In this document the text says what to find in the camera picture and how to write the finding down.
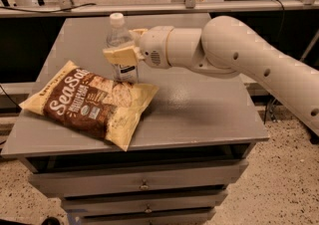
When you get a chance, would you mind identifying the grey drawer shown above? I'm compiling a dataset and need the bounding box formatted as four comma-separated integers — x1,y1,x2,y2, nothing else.
62,189,227,217
29,159,248,197
68,208,215,225

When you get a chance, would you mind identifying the middle grey drawer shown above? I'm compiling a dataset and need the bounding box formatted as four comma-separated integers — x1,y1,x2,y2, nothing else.
62,189,227,217

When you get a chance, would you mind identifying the top grey drawer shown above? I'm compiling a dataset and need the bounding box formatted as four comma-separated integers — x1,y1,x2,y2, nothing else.
29,159,248,197

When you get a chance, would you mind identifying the clear plastic water bottle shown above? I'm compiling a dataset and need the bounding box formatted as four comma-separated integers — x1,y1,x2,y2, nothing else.
106,13,139,83

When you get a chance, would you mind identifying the grey metal rail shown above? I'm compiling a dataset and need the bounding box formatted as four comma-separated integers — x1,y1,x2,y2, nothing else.
0,0,319,18

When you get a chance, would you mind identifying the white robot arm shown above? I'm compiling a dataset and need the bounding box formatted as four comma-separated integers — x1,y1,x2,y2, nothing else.
103,16,319,134

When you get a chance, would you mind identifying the brown sea salt chip bag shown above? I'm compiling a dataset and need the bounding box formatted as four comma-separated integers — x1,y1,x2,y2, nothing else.
20,62,158,150

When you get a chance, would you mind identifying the grey drawer cabinet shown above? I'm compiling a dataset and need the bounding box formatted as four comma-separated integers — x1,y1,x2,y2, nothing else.
0,13,270,225

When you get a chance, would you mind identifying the black cable on rail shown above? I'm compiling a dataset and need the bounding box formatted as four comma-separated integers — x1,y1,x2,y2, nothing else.
0,2,98,14

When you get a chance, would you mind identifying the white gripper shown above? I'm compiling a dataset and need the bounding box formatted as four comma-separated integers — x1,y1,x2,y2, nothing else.
103,26,173,69

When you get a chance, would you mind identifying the bottom grey drawer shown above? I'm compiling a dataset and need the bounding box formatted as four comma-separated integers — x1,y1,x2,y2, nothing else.
68,208,215,225

